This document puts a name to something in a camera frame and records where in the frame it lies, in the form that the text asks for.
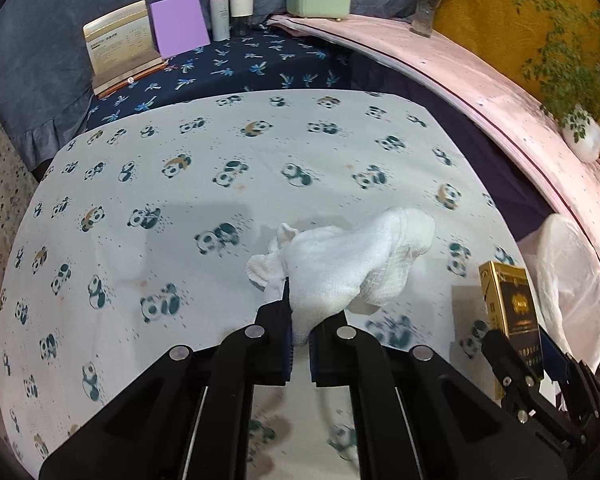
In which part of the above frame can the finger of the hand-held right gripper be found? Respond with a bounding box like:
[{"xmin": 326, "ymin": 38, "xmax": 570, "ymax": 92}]
[
  {"xmin": 539, "ymin": 327, "xmax": 600, "ymax": 431},
  {"xmin": 481, "ymin": 329, "xmax": 588, "ymax": 453}
]

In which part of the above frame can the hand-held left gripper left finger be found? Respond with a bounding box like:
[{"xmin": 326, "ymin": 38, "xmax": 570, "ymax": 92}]
[{"xmin": 39, "ymin": 277, "xmax": 295, "ymax": 480}]

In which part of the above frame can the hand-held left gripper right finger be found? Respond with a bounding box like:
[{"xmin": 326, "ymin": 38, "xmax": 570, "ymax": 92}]
[{"xmin": 307, "ymin": 312, "xmax": 568, "ymax": 480}]

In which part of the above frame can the gold and black cigarette box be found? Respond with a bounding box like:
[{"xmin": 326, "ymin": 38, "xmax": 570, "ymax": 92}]
[{"xmin": 478, "ymin": 261, "xmax": 545, "ymax": 401}]

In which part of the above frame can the white plastic bag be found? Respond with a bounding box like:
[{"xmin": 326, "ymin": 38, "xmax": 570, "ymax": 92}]
[{"xmin": 517, "ymin": 214, "xmax": 600, "ymax": 376}]

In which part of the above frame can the white gauze cloth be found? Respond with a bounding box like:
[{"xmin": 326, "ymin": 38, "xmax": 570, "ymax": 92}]
[{"xmin": 246, "ymin": 206, "xmax": 437, "ymax": 348}]

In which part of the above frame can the panda print cloth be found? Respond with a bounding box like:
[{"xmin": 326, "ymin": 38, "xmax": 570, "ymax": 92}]
[{"xmin": 0, "ymin": 89, "xmax": 526, "ymax": 480}]

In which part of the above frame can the dark purple cloth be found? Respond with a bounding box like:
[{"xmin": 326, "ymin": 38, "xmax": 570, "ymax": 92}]
[{"xmin": 340, "ymin": 55, "xmax": 566, "ymax": 241}]

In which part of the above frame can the green plant in white pot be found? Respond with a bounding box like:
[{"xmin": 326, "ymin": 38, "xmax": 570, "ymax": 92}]
[{"xmin": 512, "ymin": 0, "xmax": 600, "ymax": 163}]

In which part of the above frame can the pink dotted tablecloth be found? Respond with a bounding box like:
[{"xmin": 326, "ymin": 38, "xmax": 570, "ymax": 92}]
[{"xmin": 265, "ymin": 12, "xmax": 600, "ymax": 241}]

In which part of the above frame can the navy patterned cloth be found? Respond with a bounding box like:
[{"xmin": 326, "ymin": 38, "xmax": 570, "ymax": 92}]
[{"xmin": 82, "ymin": 25, "xmax": 361, "ymax": 133}]

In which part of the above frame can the slim white bottle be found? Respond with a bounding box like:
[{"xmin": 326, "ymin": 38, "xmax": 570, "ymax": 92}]
[{"xmin": 209, "ymin": 0, "xmax": 231, "ymax": 42}]

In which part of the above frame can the purple card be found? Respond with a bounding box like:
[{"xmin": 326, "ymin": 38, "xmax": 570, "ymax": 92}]
[{"xmin": 150, "ymin": 0, "xmax": 212, "ymax": 60}]

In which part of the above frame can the white and dark bottle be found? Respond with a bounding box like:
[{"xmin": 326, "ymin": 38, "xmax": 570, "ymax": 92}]
[{"xmin": 228, "ymin": 0, "xmax": 256, "ymax": 37}]

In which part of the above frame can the pale green box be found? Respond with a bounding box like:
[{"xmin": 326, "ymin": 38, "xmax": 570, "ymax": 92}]
[{"xmin": 285, "ymin": 0, "xmax": 353, "ymax": 22}]

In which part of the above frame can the beige gift box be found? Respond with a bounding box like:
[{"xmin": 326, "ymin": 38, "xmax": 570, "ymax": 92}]
[{"xmin": 82, "ymin": 0, "xmax": 168, "ymax": 100}]

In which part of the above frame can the yellow fleece blanket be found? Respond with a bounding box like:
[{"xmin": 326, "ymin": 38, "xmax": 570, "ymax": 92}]
[{"xmin": 432, "ymin": 0, "xmax": 600, "ymax": 126}]

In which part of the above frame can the blue hanging towel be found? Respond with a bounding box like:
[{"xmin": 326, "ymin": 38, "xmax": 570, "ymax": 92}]
[{"xmin": 0, "ymin": 0, "xmax": 421, "ymax": 171}]

